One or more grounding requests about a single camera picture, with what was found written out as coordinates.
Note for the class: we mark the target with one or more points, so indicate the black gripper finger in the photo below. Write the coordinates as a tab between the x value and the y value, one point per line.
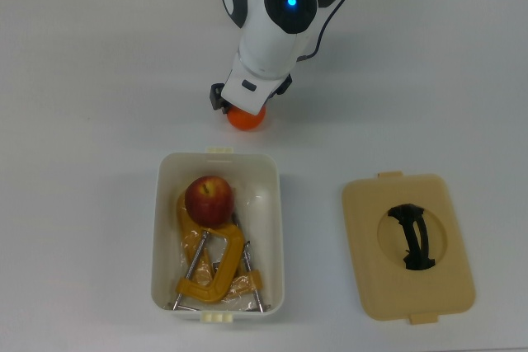
285	80
215	96

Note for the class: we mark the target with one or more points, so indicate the orange toy fruit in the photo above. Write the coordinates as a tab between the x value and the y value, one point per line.
245	121

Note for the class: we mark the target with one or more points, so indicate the red apple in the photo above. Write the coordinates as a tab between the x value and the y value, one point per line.
208	201

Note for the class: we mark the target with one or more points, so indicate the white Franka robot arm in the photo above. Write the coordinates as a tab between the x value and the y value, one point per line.
268	38

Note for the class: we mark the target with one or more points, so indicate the white plastic container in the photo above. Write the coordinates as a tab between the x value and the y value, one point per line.
165	245

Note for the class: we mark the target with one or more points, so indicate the beige container lid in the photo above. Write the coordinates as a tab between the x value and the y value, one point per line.
371	269

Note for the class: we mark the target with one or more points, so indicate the large yellow C-clamp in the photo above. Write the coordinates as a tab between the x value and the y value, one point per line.
185	228

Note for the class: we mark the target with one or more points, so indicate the small yellow C-clamp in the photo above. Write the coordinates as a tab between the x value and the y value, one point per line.
231	253

